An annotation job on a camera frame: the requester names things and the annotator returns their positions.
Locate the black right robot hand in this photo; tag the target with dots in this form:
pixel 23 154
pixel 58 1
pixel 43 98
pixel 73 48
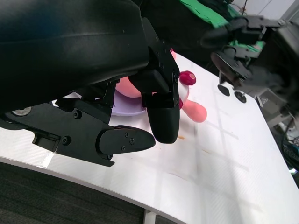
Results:
pixel 282 53

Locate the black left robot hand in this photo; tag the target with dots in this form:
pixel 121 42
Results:
pixel 70 53

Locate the pink plush beaver doll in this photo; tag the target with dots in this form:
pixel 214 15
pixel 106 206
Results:
pixel 196 112

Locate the purple plastic plate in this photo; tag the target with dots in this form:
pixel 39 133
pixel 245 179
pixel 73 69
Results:
pixel 126 107

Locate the black round table grommet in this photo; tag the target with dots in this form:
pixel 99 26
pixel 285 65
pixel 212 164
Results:
pixel 240 96
pixel 223 90

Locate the green cloth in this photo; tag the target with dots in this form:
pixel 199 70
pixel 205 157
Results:
pixel 201 9

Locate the grey table leg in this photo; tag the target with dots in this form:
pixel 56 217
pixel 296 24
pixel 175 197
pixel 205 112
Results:
pixel 149 217

